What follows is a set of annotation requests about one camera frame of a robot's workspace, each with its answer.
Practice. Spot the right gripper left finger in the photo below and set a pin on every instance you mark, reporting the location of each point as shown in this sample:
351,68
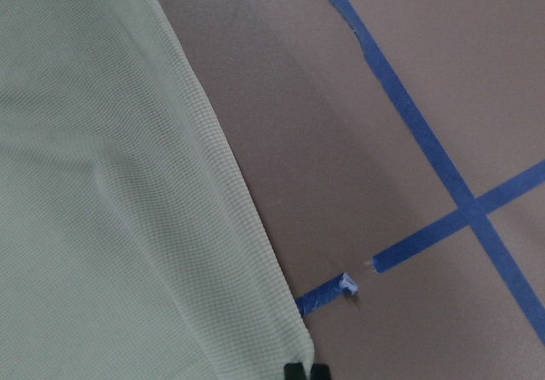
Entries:
294,371

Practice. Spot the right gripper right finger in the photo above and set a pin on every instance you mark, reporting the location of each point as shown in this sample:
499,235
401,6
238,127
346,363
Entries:
320,371

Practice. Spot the olive green long-sleeve shirt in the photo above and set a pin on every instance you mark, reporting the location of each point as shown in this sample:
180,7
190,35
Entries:
130,245

